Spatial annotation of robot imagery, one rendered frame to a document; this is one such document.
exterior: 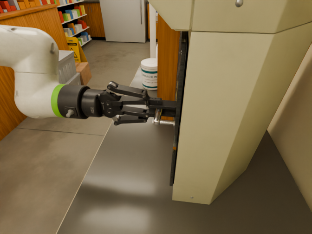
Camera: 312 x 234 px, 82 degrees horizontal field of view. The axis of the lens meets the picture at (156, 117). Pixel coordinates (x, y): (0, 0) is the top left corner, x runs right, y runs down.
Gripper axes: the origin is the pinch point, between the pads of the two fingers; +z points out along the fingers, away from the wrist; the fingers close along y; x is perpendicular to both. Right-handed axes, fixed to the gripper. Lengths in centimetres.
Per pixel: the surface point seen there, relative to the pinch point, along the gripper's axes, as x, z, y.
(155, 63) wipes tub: 58, -9, -11
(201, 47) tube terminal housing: -10.9, 6.3, 19.1
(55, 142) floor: 87, -126, -120
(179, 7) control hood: -10.9, 2.7, 23.9
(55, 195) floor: 30, -91, -120
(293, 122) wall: 19, 48, -16
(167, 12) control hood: -10.9, 1.1, 23.3
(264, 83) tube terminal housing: -8.2, 18.3, 12.5
